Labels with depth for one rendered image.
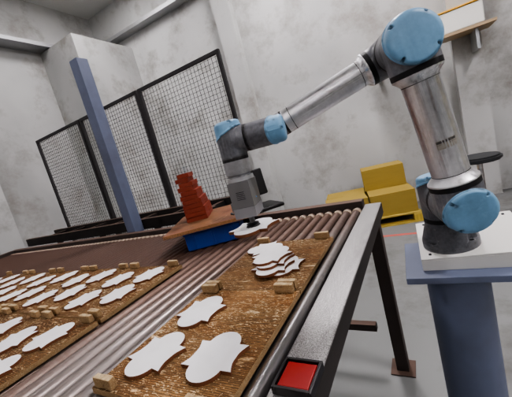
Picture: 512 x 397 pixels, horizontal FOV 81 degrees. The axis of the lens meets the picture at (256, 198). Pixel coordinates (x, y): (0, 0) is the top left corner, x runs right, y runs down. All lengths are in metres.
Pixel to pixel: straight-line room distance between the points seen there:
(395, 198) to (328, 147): 1.50
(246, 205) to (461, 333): 0.75
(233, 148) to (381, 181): 3.67
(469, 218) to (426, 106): 0.28
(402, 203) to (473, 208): 3.26
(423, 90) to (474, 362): 0.82
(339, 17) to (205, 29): 2.30
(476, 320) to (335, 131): 4.14
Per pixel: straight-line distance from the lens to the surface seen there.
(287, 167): 5.25
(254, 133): 0.80
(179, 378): 0.73
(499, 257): 1.04
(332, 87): 0.91
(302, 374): 0.63
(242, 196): 0.82
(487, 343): 1.19
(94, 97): 2.85
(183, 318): 0.91
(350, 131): 4.95
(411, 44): 0.79
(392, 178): 4.38
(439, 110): 0.82
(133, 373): 0.79
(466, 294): 1.09
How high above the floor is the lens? 1.34
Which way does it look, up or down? 9 degrees down
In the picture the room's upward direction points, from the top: 15 degrees counter-clockwise
